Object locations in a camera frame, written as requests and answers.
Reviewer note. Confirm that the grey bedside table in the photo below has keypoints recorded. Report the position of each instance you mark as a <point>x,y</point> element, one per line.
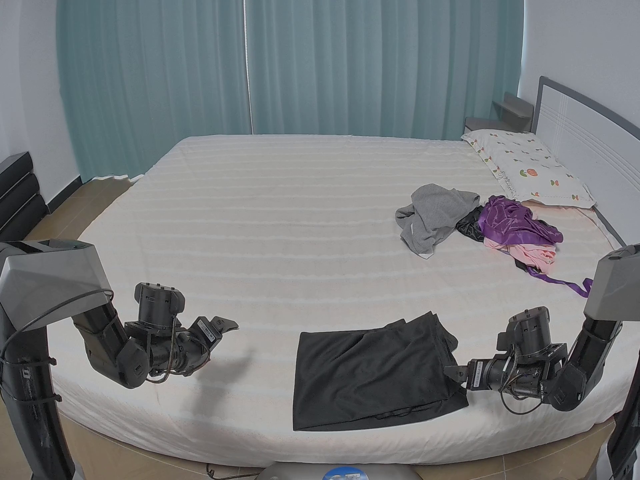
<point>512,107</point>

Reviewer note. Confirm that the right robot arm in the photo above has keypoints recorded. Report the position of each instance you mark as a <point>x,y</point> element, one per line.
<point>592,348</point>

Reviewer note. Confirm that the blue-green curtain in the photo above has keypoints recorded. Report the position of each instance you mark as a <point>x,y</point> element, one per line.
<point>385,53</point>
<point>155,68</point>

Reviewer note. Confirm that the purple garment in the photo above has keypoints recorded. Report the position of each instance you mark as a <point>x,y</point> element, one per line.
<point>505,218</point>

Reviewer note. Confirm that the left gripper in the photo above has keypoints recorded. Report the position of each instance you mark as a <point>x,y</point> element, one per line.
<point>185,350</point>

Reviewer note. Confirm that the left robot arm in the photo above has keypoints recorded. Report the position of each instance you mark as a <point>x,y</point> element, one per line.
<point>105,338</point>

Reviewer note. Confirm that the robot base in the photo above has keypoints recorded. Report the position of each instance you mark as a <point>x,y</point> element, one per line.
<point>300,474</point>

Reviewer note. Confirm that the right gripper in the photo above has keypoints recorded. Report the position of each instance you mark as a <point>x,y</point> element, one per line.
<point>505,375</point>

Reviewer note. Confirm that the grey garment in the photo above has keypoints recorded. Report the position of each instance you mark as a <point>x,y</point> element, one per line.
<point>432,208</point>

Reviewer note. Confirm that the shiny black garment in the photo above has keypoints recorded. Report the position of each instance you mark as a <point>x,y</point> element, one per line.
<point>470,228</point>

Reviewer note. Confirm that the white printed pillow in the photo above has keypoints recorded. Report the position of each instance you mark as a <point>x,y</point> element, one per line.
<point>525,160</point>

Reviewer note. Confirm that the bed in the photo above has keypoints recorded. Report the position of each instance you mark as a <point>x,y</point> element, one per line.
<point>275,208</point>

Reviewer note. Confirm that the black chest of drawers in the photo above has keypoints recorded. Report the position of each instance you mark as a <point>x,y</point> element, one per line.
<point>20,193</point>

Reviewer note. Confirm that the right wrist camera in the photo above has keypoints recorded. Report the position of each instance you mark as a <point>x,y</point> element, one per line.
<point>502,342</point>

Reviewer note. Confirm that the black T-shirt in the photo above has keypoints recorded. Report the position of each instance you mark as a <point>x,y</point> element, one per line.
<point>365,378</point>

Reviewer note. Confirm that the pink garment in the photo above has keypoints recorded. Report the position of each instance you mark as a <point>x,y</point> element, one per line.
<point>535,255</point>

